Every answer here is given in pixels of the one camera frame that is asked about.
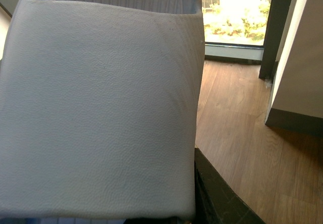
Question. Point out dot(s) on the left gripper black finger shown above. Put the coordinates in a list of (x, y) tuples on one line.
[(215, 201)]

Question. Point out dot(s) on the light blue slide sandal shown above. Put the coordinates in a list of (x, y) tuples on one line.
[(98, 109)]

